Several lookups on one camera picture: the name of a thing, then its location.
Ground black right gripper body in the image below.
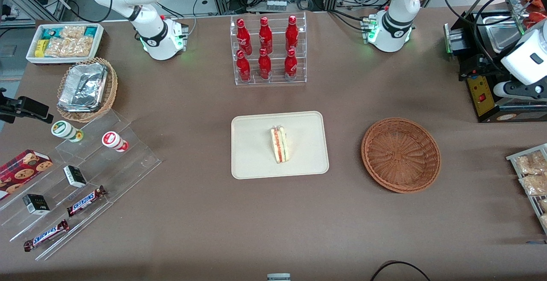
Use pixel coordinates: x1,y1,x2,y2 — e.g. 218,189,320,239
0,88,54,124

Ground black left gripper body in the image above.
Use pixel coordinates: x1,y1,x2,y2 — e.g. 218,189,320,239
469,55,503,80

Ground triangular sandwich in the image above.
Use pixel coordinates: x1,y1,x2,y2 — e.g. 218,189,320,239
270,126,290,164

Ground light oval wicker basket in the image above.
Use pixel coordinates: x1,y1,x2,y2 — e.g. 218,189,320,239
56,57,118,123

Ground tray of packaged crackers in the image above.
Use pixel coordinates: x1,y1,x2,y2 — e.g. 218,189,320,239
506,143,547,235

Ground brown round wicker basket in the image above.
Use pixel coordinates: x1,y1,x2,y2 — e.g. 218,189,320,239
361,117,441,194

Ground beige plastic tray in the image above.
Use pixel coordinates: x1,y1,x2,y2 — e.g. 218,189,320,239
231,111,330,180

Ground steel food pan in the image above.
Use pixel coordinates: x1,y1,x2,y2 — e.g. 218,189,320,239
483,24,524,55

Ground green lid white cup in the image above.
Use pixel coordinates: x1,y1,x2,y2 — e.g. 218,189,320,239
51,120,84,143

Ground silver foil container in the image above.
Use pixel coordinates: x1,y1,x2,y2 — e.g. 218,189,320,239
58,62,108,113

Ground white rectangular snack bin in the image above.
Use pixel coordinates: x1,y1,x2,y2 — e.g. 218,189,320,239
26,23,105,65

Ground red cookie box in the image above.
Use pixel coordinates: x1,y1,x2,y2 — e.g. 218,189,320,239
0,149,54,200

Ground black food warmer case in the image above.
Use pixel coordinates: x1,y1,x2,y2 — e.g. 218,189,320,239
444,0,547,123

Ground clear rice cracker bag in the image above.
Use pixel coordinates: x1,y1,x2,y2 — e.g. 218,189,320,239
45,26,94,58

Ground small dark green box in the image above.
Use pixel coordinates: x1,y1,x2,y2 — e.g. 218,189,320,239
63,165,88,188
22,193,50,215

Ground red lid white cup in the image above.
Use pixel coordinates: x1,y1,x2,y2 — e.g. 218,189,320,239
102,131,129,152

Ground clear bag of crackers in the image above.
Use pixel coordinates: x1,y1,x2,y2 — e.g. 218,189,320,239
519,174,547,196
515,151,547,175

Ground Snickers chocolate bar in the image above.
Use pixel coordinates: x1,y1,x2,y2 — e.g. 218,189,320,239
24,220,70,252
66,185,107,217

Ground clear acrylic stepped stand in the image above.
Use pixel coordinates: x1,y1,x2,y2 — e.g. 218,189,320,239
0,109,162,261

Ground red cola bottle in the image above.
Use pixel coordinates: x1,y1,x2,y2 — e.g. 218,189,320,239
258,48,272,80
236,18,253,55
285,15,299,52
284,48,298,81
236,50,251,82
259,17,273,54

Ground clear acrylic bottle rack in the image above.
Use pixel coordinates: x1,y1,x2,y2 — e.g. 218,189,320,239
230,12,307,86

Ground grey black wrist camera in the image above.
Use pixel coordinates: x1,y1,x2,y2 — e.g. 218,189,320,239
493,80,547,101

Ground black floor cable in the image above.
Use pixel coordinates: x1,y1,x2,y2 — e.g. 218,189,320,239
370,261,432,281

